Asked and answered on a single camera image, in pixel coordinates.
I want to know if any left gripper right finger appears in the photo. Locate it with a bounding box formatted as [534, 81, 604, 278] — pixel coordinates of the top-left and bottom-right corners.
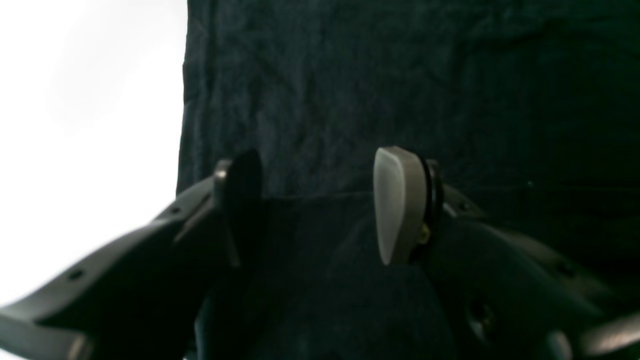
[374, 146, 639, 360]

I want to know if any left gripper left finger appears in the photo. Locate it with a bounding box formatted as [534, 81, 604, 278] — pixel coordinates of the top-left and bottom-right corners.
[0, 150, 263, 360]

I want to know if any black T-shirt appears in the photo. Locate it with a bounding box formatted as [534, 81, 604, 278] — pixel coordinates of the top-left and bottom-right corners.
[176, 0, 639, 360]

